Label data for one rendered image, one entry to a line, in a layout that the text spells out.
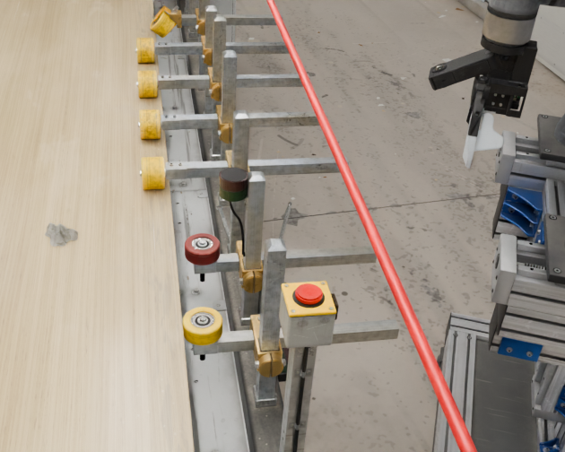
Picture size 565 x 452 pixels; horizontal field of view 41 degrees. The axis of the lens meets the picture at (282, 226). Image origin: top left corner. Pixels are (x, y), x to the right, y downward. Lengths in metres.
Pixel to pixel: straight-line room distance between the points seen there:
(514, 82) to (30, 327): 0.99
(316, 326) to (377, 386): 1.58
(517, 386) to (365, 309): 0.72
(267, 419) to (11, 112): 1.19
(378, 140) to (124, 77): 1.91
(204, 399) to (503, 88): 0.96
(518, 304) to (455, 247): 1.70
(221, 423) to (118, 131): 0.89
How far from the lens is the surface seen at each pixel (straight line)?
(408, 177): 3.78
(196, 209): 2.33
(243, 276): 1.71
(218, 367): 1.83
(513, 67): 1.28
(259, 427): 1.61
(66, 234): 1.77
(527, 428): 2.42
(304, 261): 1.78
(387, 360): 2.77
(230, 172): 1.58
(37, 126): 2.23
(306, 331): 1.11
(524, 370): 2.58
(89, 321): 1.55
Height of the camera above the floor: 1.95
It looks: 36 degrees down
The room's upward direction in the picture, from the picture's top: 4 degrees clockwise
